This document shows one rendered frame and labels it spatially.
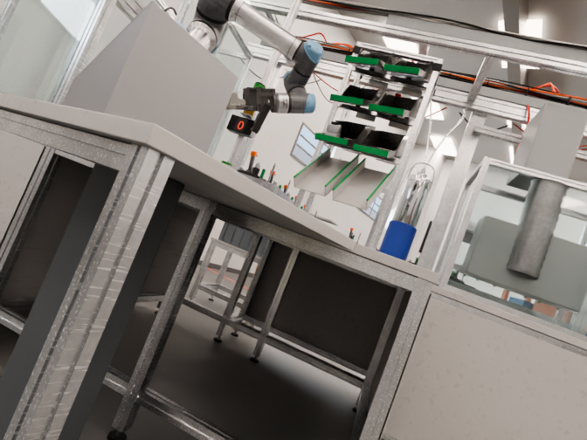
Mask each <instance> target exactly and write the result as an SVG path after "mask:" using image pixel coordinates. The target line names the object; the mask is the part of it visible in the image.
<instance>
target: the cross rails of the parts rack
mask: <svg viewBox="0 0 587 440"><path fill-rule="evenodd" d="M352 72H358V73H361V74H362V76H363V77H366V78H370V79H377V80H381V81H384V82H388V83H392V84H396V85H400V86H407V87H410V88H414V89H418V90H421V91H426V89H427V87H428V84H426V83H423V82H418V81H415V80H411V79H404V78H400V77H396V76H392V75H389V74H384V73H380V72H373V71H370V70H366V69H362V68H358V67H354V66H353V68H352ZM338 107H341V108H344V109H348V110H351V111H355V112H358V113H364V114H367V115H371V116H374V117H377V118H381V119H385V120H390V121H394V122H397V123H400V124H404V125H407V126H411V127H413V124H414V120H408V119H405V118H402V117H394V116H392V115H391V114H387V113H379V112H373V111H369V110H368V108H364V107H356V106H355V105H351V104H349V105H347V104H343V103H341V102H339V104H338ZM324 143H326V144H328V145H331V146H335V147H338V148H343V149H346V150H349V151H352V152H355V153H358V154H361V155H367V156H369V157H373V158H376V159H378V160H382V161H385V162H390V163H393V164H397V165H398V164H399V162H400V161H399V160H396V159H393V158H383V157H379V156H375V155H369V154H365V153H361V152H357V151H353V147H351V146H349V147H345V146H342V145H337V144H334V143H330V142H325V141H324Z"/></svg>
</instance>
